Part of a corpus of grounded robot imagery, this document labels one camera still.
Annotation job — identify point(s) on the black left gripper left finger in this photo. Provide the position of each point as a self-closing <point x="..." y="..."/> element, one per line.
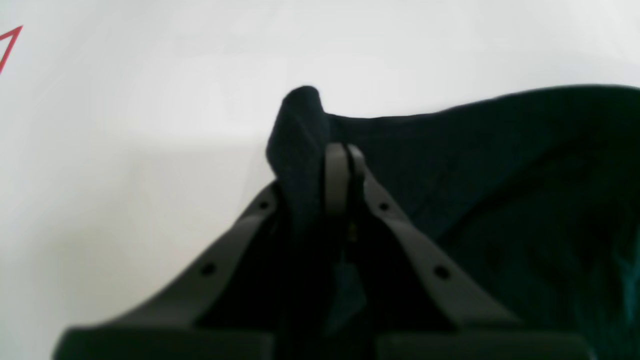
<point x="165" y="327"/>

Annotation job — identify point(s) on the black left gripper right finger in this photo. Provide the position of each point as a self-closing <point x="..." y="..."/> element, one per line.
<point x="424" y="306"/>

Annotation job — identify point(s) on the black T-shirt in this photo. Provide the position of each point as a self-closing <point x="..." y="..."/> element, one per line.
<point x="534" y="194"/>

